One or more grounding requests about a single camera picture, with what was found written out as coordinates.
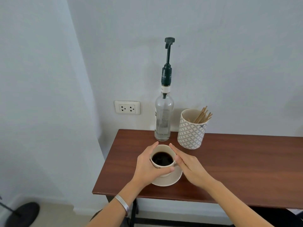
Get person's right hand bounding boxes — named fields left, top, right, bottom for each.
left=169, top=143, right=215, bottom=189

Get person's left hand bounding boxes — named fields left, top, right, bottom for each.
left=131, top=141, right=175, bottom=189

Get white coffee cup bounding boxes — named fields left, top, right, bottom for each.
left=150, top=145, right=178, bottom=178

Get person's left forearm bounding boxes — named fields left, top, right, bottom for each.
left=86, top=181, right=152, bottom=227

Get person's right forearm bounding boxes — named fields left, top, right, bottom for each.
left=201, top=179, right=275, bottom=227

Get white saucer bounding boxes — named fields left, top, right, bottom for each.
left=151, top=166, right=183, bottom=187

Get black coffee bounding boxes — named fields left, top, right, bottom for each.
left=152, top=152, right=174, bottom=167

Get white grey patterned holder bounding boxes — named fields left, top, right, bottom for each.
left=177, top=109, right=209, bottom=150

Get clear glass bottle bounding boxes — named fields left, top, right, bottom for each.
left=154, top=85, right=175, bottom=142

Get bundle of wooden stir sticks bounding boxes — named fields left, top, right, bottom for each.
left=194, top=106, right=213, bottom=124

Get brown wooden table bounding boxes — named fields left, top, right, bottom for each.
left=92, top=129, right=303, bottom=210

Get black pump dispenser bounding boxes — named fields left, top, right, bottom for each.
left=161, top=37, right=175, bottom=99

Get black chair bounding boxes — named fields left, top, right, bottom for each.
left=247, top=206, right=303, bottom=227

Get black round stand base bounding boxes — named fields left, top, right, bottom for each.
left=0, top=196, right=40, bottom=227

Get black metal table frame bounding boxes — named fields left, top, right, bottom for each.
left=106, top=196, right=237, bottom=227

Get silver bracelet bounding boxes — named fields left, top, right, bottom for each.
left=115, top=195, right=130, bottom=217

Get white wall power outlet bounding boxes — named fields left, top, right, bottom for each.
left=115, top=100, right=141, bottom=115

